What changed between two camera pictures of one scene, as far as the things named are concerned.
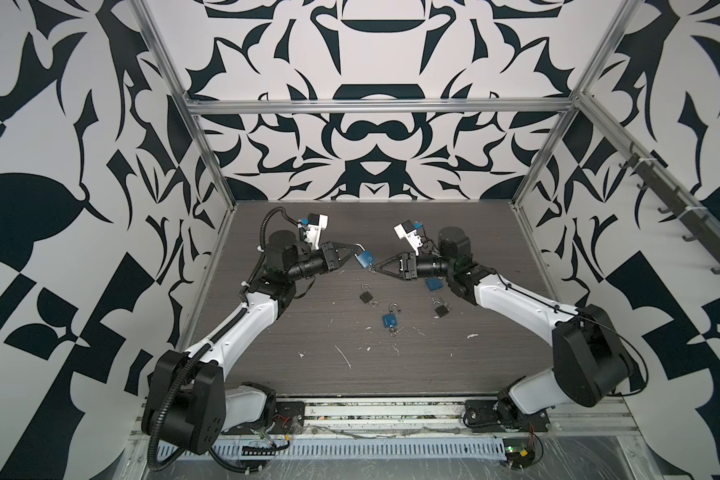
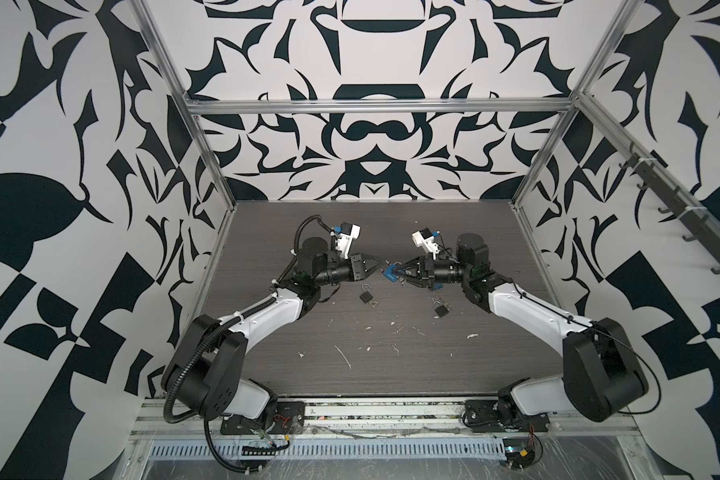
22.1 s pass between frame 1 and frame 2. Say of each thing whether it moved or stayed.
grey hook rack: stayed
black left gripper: moved
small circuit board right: stayed
